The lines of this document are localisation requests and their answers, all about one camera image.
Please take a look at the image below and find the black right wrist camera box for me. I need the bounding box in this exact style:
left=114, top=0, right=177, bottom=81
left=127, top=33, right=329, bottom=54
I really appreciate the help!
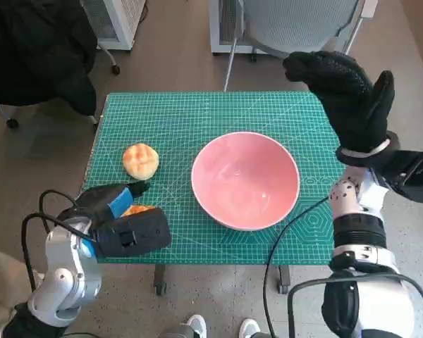
left=384, top=149, right=423, bottom=205

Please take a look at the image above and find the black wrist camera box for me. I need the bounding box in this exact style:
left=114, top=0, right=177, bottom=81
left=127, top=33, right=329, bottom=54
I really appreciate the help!
left=384, top=149, right=423, bottom=205
left=92, top=207, right=173, bottom=258

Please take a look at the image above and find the white shoe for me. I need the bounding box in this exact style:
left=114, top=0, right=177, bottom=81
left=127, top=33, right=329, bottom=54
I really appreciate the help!
left=240, top=318, right=262, bottom=338
left=187, top=314, right=208, bottom=338

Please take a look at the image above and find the green cutting mat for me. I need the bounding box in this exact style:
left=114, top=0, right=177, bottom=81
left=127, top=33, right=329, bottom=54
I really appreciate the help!
left=81, top=92, right=343, bottom=265

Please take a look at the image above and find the white appliance with mesh grille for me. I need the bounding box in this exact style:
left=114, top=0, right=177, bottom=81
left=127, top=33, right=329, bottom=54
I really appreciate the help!
left=80, top=0, right=147, bottom=51

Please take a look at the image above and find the black table leg with caster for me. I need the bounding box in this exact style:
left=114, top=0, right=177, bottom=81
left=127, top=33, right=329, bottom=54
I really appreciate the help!
left=277, top=264, right=291, bottom=295
left=153, top=264, right=168, bottom=296

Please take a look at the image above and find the thick black looped cable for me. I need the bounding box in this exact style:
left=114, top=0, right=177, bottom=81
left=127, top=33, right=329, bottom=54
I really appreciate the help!
left=287, top=273, right=423, bottom=338

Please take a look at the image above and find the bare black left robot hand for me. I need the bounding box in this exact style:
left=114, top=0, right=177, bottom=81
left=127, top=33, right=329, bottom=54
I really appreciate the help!
left=58, top=180, right=151, bottom=230

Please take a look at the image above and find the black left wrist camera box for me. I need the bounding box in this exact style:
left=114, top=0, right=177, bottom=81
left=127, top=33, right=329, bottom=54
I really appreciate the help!
left=92, top=207, right=173, bottom=258

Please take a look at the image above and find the pink bowl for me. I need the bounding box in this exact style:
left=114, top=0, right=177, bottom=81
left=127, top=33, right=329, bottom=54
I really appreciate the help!
left=191, top=131, right=301, bottom=232

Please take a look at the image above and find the chair leg with caster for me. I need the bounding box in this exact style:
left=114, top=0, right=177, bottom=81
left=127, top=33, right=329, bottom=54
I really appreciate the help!
left=97, top=44, right=121, bottom=75

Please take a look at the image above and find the long toy bread loaf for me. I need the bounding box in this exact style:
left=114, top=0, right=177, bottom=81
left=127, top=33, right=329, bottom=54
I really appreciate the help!
left=121, top=205, right=156, bottom=218

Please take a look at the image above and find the round toy bread bun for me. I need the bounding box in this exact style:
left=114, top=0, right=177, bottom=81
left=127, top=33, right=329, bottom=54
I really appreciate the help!
left=122, top=142, right=160, bottom=181

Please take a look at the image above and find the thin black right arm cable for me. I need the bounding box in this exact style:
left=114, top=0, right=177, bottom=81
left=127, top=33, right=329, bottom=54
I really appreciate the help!
left=262, top=196, right=331, bottom=338

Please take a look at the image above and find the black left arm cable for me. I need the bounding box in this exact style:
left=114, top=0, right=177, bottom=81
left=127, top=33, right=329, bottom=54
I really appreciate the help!
left=20, top=189, right=99, bottom=293

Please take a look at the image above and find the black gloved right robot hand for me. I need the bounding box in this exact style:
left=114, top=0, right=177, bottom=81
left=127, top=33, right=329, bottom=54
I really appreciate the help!
left=283, top=51, right=396, bottom=154

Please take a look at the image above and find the white appliance with dark grille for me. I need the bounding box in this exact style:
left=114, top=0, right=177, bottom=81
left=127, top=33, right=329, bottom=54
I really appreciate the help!
left=209, top=0, right=258, bottom=56

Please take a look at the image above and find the grey mesh office chair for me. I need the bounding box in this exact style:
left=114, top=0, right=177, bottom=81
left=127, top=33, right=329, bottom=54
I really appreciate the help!
left=223, top=0, right=378, bottom=92

